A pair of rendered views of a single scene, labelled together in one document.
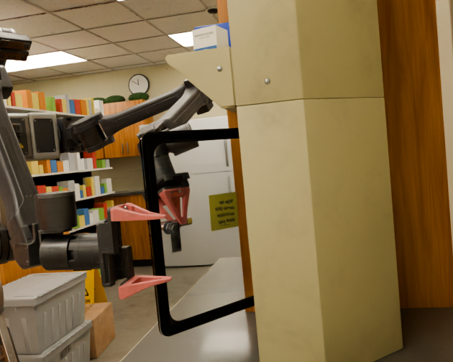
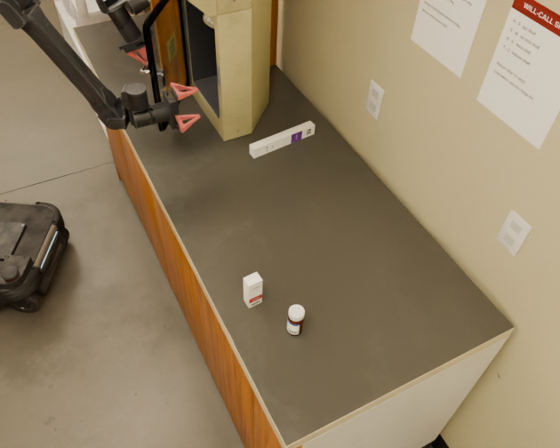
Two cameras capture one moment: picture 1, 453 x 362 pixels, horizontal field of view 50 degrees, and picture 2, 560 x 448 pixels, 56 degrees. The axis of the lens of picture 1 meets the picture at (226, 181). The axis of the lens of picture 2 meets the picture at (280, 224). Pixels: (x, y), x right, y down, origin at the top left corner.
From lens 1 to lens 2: 1.23 m
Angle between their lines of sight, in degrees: 58
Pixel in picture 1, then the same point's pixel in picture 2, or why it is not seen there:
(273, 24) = not seen: outside the picture
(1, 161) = (79, 70)
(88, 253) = (164, 116)
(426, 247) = not seen: hidden behind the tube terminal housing
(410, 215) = not seen: hidden behind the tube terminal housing
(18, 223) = (108, 108)
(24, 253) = (121, 123)
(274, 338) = (230, 122)
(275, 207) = (235, 64)
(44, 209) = (138, 101)
